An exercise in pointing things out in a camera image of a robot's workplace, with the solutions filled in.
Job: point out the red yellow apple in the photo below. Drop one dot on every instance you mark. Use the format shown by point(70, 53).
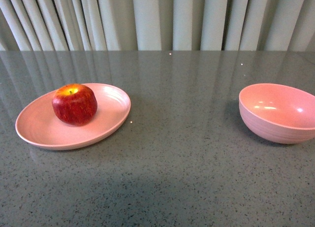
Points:
point(74, 104)

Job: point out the pink bowl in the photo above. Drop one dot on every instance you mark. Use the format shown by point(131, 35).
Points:
point(278, 113)

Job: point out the pink plate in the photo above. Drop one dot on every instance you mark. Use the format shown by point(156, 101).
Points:
point(38, 125)

